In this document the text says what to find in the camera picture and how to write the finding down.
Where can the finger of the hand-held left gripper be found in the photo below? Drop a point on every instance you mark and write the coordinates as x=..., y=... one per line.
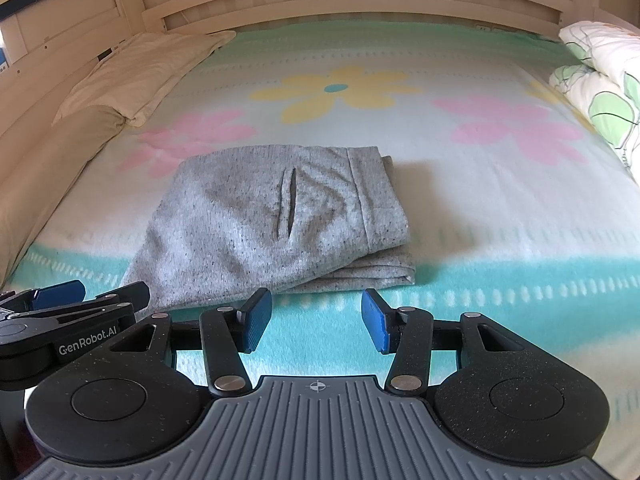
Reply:
x=125, y=294
x=57, y=292

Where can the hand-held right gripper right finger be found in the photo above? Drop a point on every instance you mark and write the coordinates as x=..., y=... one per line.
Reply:
x=376, y=321

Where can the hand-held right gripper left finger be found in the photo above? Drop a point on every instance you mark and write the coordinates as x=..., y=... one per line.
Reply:
x=255, y=321

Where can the grey pants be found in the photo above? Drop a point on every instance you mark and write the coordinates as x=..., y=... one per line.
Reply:
x=260, y=220

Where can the beige long pillow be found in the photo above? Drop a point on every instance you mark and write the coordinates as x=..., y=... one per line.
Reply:
x=55, y=175

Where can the flower-printed blanket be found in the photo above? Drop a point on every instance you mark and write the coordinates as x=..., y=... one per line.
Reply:
x=450, y=200

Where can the floral folded duvet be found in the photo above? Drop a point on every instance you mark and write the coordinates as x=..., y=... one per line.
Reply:
x=610, y=85

